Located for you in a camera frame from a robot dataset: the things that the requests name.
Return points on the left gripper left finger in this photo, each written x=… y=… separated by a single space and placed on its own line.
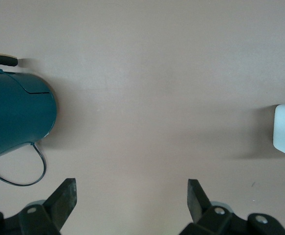
x=61 y=203

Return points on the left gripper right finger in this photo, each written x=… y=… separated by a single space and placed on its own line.
x=198 y=200

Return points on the dark teal round bin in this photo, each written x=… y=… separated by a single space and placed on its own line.
x=17 y=112

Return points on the brown paper table cover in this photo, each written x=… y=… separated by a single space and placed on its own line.
x=142 y=85

